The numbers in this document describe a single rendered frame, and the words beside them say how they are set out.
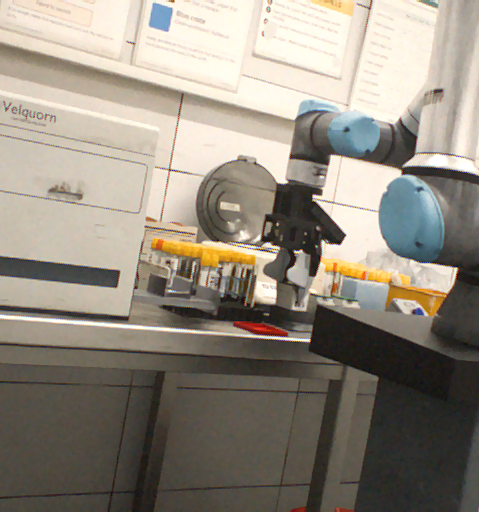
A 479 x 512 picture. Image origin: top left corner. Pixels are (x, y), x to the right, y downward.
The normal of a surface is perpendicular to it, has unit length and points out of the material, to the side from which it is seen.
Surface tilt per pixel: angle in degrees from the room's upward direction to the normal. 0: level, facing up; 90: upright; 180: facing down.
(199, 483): 90
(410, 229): 97
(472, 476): 90
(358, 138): 90
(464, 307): 73
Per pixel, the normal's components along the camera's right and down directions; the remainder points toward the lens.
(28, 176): 0.58, 0.15
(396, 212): -0.89, -0.01
